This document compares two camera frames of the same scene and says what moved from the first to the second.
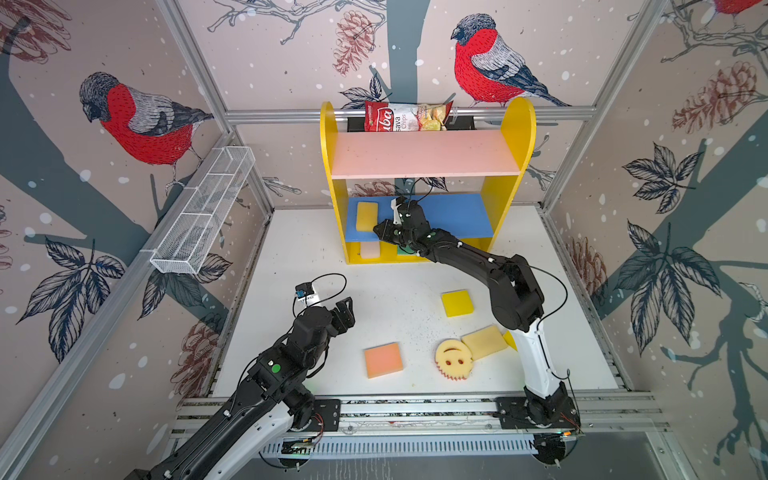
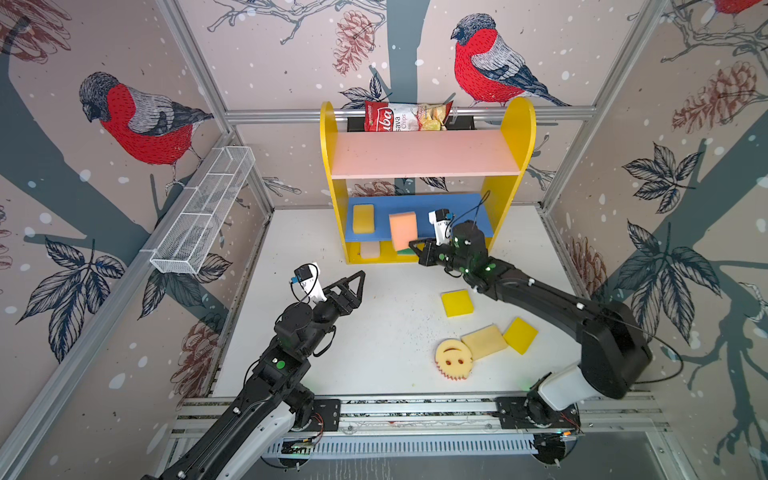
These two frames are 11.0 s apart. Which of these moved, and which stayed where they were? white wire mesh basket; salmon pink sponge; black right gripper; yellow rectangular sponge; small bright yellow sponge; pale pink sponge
Moved: salmon pink sponge; black right gripper
Stayed: pale pink sponge; white wire mesh basket; small bright yellow sponge; yellow rectangular sponge
